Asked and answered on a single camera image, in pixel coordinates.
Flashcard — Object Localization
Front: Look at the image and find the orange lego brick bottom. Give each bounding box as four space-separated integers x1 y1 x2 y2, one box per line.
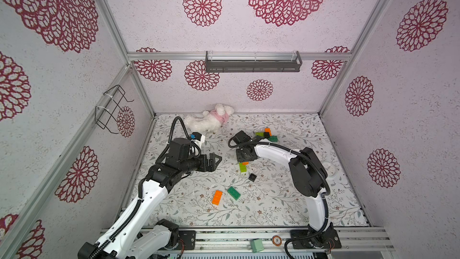
212 190 223 206

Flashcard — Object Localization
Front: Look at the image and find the dark green lego brick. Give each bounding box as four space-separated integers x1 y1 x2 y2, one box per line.
268 136 278 142
227 187 241 200

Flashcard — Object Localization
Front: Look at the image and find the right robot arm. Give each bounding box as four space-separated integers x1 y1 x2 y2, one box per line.
228 131 331 237

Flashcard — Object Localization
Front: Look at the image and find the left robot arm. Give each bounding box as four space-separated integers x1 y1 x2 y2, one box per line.
77 138 222 259

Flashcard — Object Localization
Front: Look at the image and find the dark green lego brick bottom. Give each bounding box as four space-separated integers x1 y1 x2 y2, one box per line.
227 187 241 200

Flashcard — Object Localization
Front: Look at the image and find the white plush toy pink shirt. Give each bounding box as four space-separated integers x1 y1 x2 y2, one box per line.
184 103 234 134

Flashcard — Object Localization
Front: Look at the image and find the round orange sticker disc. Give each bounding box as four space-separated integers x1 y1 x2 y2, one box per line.
271 235 282 247

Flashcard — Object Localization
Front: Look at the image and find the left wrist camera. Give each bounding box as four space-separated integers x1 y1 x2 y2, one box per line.
190 132 206 148

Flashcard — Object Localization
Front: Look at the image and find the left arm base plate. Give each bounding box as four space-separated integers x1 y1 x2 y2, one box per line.
168 230 196 251

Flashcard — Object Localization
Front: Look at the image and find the black wire wall basket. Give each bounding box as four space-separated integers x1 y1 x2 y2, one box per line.
94 85 134 134

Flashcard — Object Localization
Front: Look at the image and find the green box on rail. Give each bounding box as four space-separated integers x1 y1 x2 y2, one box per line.
250 239 265 253

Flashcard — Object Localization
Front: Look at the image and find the dark wall shelf rack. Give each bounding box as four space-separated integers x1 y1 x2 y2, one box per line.
205 52 303 73

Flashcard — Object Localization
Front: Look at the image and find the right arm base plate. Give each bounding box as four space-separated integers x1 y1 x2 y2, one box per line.
290 229 342 250

